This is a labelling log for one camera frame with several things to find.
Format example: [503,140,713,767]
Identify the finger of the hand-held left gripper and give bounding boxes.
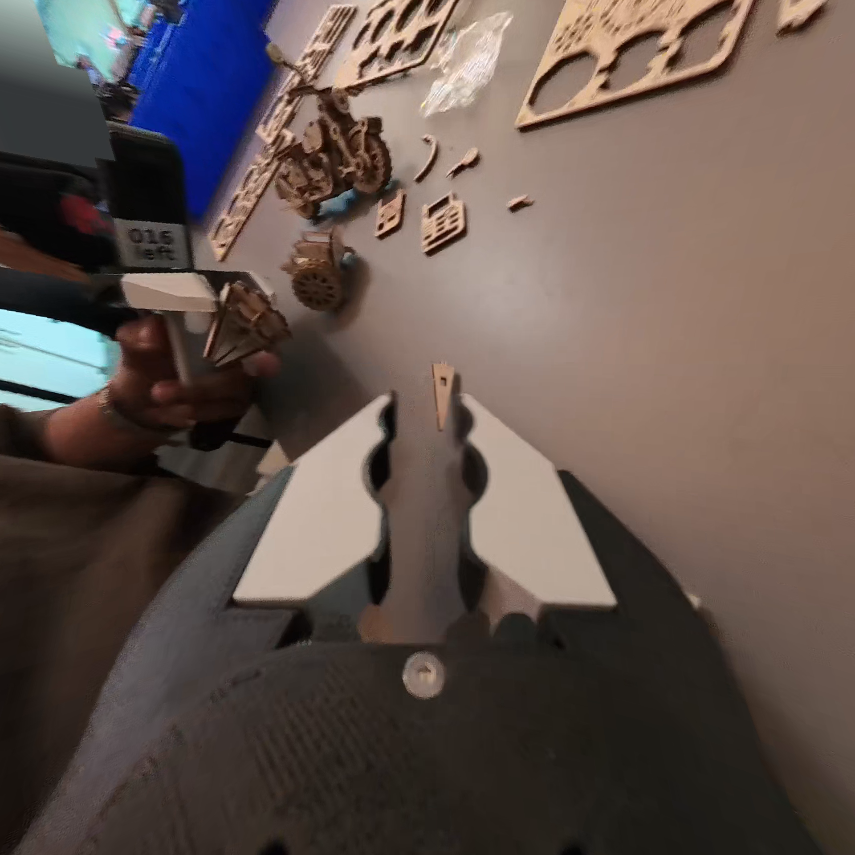
[223,270,277,302]
[122,273,223,315]

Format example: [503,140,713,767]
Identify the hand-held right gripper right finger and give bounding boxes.
[457,393,619,633]

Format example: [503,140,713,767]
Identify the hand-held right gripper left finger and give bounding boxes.
[232,393,397,609]

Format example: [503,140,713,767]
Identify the small wooden model assembly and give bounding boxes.
[202,281,293,370]

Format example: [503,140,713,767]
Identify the pointed wooden model piece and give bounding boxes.
[431,362,459,432]

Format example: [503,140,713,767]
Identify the person's left forearm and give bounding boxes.
[37,387,134,472]

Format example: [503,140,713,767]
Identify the grey desk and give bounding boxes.
[200,0,855,742]

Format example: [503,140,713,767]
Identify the person's left hand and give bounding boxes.
[109,314,283,435]

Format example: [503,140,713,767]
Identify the wooden sidecar model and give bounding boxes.
[281,227,359,313]

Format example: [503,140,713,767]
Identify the long wooden parts sheet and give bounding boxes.
[207,3,359,263]

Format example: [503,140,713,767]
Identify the blue partition board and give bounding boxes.
[126,0,283,219]

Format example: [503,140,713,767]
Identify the small rectangular wooden piece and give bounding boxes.
[373,188,407,240]

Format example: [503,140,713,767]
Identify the wooden motorcycle model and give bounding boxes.
[266,42,396,221]

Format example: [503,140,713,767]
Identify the slotted rectangular wooden piece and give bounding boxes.
[420,191,468,255]

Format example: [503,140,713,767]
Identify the wooden parts sheet round holes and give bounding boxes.
[333,0,463,90]

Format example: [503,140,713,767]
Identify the clear plastic bag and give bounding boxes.
[419,12,515,119]

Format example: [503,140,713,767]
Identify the large wooden parts sheet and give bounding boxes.
[514,0,753,130]

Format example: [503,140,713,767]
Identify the wooden sheet fragment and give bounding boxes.
[775,0,831,34]

